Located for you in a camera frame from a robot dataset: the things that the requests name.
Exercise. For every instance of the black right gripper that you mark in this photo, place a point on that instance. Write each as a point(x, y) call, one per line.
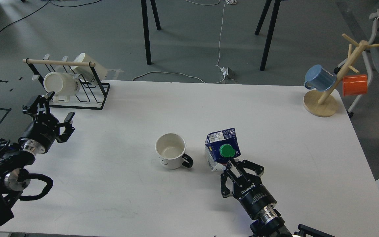
point(252, 194)

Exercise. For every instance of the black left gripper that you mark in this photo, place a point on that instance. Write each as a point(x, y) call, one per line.
point(45, 129)

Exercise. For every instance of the blue white milk carton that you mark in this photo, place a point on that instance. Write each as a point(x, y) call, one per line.
point(221, 147)

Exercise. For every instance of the white smiley face mug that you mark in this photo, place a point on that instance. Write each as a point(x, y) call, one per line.
point(171, 150)

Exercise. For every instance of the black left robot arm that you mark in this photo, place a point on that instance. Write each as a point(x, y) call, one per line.
point(16, 183)

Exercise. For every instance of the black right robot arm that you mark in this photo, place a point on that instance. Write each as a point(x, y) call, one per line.
point(275, 227)

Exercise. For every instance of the blue metal cup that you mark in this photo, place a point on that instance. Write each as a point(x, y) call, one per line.
point(319, 78)

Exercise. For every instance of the orange metal cup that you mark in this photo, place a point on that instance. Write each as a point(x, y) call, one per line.
point(354, 85)

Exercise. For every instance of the cream mug front in rack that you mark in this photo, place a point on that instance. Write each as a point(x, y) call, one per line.
point(64, 85)

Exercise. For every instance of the white power adapter plug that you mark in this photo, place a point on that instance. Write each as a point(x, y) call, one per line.
point(228, 74)

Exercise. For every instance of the wooden mug tree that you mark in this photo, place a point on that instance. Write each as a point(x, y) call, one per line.
point(322, 104)

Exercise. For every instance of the black stand legs left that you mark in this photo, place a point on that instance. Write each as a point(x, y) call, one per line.
point(146, 38)

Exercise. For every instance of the black stand legs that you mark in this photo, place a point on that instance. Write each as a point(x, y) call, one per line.
point(146, 38)
point(271, 28)

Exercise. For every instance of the black stand legs right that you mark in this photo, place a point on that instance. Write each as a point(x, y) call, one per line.
point(271, 28)

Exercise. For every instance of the black wire cup rack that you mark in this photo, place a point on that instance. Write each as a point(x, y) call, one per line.
point(89, 97)

